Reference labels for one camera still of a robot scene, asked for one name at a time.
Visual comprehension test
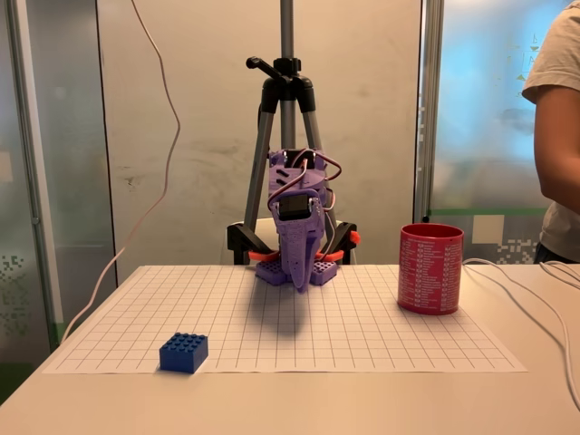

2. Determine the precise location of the blue toy brick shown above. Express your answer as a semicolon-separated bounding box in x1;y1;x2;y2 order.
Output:
158;333;210;374

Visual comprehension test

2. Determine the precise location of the person's bare forearm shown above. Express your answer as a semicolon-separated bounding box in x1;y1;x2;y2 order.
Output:
533;88;580;214

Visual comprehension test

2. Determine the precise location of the red cup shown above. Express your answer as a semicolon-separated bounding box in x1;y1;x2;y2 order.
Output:
397;223;466;316

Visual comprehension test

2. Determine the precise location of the black and orange clamp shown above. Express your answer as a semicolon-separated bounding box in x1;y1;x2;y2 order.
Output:
226;220;282;266
316;220;363;266

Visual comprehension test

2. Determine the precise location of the white grid paper sheet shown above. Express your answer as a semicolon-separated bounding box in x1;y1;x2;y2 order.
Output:
43;265;529;375

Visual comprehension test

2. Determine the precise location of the person in white shirt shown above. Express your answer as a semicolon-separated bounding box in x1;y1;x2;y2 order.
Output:
520;0;580;265

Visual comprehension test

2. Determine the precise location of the grey camera tripod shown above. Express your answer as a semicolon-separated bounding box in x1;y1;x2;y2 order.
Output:
243;0;334;268

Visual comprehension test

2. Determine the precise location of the pink cable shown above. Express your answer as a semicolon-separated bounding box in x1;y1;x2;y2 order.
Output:
61;0;182;345

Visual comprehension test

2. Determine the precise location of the aluminium frame post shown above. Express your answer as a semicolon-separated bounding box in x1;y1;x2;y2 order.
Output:
4;0;64;350
413;0;446;224

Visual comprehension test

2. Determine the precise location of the white cable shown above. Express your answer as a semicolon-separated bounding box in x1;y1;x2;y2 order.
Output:
537;259;580;292
461;256;580;411

